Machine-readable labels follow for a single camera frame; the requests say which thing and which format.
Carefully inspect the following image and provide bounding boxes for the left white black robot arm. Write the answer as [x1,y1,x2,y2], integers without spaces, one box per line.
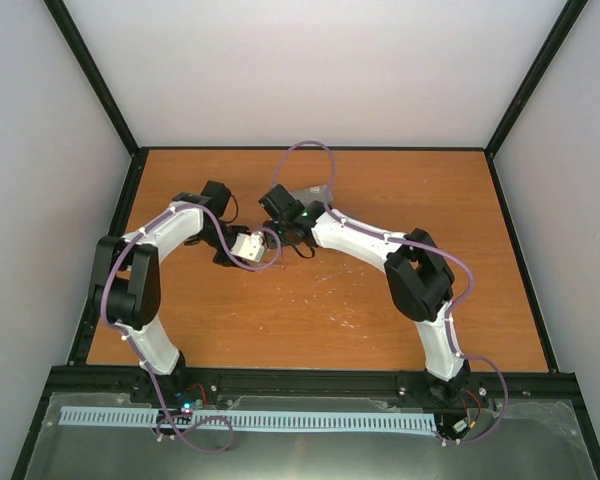
[88,181,248,403]

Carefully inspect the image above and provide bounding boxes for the right black frame post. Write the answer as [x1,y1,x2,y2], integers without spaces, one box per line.
[484,0,588,158]

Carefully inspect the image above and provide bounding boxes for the left black frame post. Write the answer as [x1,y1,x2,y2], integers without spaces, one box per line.
[43,0,140,158]

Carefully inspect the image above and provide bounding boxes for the black frame post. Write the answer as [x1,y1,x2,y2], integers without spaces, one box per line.
[43,0,140,158]
[484,0,588,158]

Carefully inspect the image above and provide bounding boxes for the light blue slotted cable duct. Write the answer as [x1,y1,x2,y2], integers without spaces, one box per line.
[58,406,436,435]

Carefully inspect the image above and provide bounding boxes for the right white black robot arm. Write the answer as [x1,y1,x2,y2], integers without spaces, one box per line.
[259,185,470,405]

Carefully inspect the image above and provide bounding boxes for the grey green-lined glasses case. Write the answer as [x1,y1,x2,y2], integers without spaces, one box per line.
[290,184,333,207]

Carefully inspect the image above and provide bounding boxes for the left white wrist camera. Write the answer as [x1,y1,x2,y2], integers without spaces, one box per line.
[230,232,266,262]

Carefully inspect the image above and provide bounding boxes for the red transparent glasses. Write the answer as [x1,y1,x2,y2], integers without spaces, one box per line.
[272,247,285,270]

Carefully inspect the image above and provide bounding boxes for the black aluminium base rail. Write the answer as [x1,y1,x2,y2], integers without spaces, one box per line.
[43,365,584,412]

